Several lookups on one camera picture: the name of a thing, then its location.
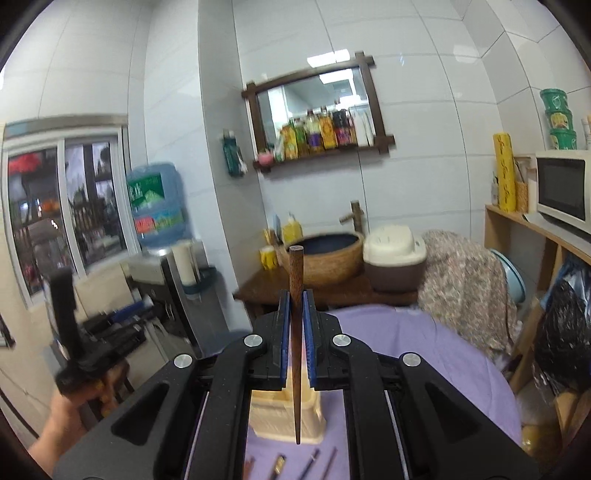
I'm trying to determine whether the grey water dispenser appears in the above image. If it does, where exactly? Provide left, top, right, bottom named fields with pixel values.
left=124, top=240, right=232, bottom=361

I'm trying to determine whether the brown wooden chopstick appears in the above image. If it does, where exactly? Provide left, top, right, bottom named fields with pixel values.
left=321, top=447, right=339, bottom=480
left=288, top=246, right=305, bottom=445

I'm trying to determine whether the light blue plastic basin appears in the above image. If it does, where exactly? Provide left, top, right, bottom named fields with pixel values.
left=489, top=249, right=527, bottom=305

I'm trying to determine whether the green instant noodle bowl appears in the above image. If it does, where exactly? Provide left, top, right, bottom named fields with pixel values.
left=545, top=110, right=573, bottom=132
left=540, top=89, right=568, bottom=112
left=549, top=130, right=578, bottom=151

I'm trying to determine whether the bamboo style faucet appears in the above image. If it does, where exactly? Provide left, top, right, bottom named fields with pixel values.
left=339, top=199, right=365, bottom=232

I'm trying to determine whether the green hanging packet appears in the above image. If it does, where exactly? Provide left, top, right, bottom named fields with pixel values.
left=222, top=130, right=249, bottom=176

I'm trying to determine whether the white microwave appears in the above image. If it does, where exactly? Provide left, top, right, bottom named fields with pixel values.
left=536, top=150, right=591, bottom=234

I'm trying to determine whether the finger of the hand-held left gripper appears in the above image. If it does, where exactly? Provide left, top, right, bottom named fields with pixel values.
left=83, top=307, right=155, bottom=334
left=92, top=329, right=160, bottom=355

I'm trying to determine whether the woven pattern basin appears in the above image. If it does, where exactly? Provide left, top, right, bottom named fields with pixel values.
left=276, top=232, right=365, bottom=289

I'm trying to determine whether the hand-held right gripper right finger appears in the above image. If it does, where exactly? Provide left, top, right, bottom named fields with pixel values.
left=302, top=291, right=539, bottom=480

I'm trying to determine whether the blue water jug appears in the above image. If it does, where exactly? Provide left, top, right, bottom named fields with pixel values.
left=126, top=161, right=188, bottom=252

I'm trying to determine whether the woven stick holder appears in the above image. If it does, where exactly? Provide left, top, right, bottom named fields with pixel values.
left=514, top=157, right=532, bottom=214

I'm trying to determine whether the white brown rice cooker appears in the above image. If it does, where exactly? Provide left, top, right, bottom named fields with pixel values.
left=362, top=224, right=428, bottom=292

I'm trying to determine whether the wooden framed mirror shelf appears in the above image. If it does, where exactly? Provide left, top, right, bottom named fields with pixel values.
left=241, top=52, right=396, bottom=174

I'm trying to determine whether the orange yellow plastic bag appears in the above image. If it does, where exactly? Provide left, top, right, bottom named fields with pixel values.
left=522, top=392, right=580, bottom=462

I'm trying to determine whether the dark brown chopstick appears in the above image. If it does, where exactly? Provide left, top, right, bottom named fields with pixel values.
left=298, top=449, right=321, bottom=480

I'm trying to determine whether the black plastic bag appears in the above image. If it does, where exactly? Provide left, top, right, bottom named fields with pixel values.
left=538, top=277, right=591, bottom=393

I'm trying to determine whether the purple floral tablecloth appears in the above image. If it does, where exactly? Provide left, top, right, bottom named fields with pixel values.
left=185, top=305, right=525, bottom=480

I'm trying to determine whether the wooden shelf unit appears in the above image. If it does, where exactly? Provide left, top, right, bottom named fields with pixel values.
left=484, top=204, right=591, bottom=435

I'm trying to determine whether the person's left forearm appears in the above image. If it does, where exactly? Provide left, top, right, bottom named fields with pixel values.
left=27, top=415, right=88, bottom=478

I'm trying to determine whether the sliding window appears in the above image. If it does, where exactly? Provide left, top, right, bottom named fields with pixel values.
left=2, top=115, right=139, bottom=308

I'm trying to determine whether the yellow soap bottle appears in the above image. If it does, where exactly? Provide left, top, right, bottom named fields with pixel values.
left=281, top=213, right=303, bottom=245

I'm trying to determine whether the cream perforated utensil holder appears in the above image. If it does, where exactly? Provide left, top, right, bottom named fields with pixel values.
left=248, top=385, right=328, bottom=439

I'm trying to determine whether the person's left hand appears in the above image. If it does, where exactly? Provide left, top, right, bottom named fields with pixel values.
left=50, top=362, right=133, bottom=433

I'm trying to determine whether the stack of white paper cups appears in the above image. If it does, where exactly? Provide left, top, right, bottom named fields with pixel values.
left=171, top=240, right=199, bottom=287

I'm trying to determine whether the blue-grey cup holder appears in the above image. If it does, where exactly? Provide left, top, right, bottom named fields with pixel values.
left=178, top=265, right=218, bottom=296

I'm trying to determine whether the yellow roll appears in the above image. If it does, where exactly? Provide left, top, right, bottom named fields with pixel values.
left=492, top=133, right=517, bottom=213

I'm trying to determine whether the row of condiment bottles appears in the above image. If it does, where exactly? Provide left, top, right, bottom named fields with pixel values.
left=277, top=106, right=376, bottom=160

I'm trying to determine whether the floral cloth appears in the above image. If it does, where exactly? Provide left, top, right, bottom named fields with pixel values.
left=418, top=229, right=518, bottom=358

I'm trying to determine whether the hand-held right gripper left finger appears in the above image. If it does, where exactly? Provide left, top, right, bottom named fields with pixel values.
left=53, top=290, right=293, bottom=480

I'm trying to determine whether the dark wooden washstand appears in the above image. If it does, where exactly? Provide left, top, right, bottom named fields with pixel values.
left=232, top=265, right=419, bottom=319

